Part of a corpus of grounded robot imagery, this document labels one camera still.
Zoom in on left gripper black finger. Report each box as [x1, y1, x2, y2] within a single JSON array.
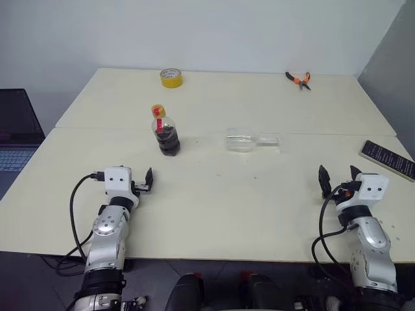
[[144, 167, 155, 192]]

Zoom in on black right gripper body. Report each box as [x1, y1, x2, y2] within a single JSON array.
[[326, 179, 362, 203]]

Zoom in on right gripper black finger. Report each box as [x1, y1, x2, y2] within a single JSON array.
[[348, 165, 363, 183], [318, 164, 332, 199]]

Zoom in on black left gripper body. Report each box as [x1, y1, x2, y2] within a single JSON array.
[[130, 180, 151, 198]]

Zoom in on small dark liquid bottle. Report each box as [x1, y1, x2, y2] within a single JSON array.
[[150, 103, 182, 158]]

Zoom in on clear wine glass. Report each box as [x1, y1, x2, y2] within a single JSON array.
[[223, 127, 281, 154]]

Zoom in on yellow tape roll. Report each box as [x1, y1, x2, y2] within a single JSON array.
[[160, 67, 184, 89]]

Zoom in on orange and black pliers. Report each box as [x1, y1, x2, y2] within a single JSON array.
[[285, 71, 313, 92]]

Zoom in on dark rounded shape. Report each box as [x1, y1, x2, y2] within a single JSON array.
[[239, 270, 287, 311], [168, 273, 206, 311]]

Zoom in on dark grey laptop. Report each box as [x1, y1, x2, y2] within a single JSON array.
[[0, 89, 46, 202]]

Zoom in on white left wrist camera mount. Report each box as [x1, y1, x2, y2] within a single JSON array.
[[103, 166, 141, 205]]

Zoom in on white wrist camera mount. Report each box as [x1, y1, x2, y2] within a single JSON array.
[[336, 173, 390, 213], [103, 166, 141, 205]]

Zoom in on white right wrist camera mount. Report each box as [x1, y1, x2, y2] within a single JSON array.
[[336, 173, 390, 213]]

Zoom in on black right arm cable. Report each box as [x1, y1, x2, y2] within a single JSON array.
[[311, 186, 357, 292]]

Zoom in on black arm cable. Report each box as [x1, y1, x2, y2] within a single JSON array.
[[311, 186, 357, 292], [56, 173, 105, 276]]

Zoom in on black remote with white frame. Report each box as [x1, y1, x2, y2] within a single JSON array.
[[359, 139, 415, 182]]

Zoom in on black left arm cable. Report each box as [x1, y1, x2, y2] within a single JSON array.
[[56, 173, 105, 276]]

